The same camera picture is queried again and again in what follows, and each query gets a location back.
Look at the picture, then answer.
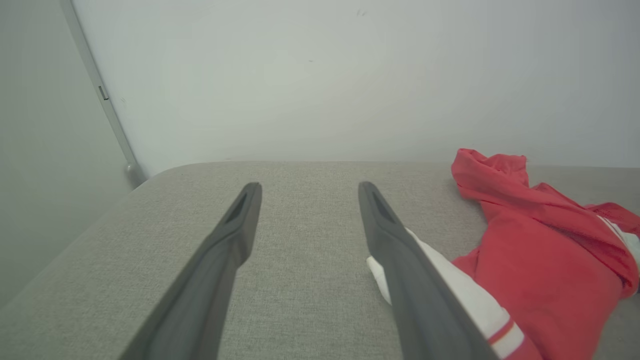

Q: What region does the red garment with white stripes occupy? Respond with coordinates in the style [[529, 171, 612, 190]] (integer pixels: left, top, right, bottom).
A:
[[366, 148, 640, 360]]

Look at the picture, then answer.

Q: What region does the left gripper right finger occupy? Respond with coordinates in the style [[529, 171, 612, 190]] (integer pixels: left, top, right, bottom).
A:
[[358, 181, 501, 360]]

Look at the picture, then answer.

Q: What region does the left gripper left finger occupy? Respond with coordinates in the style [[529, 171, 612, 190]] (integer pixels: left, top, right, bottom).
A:
[[119, 182, 263, 360]]

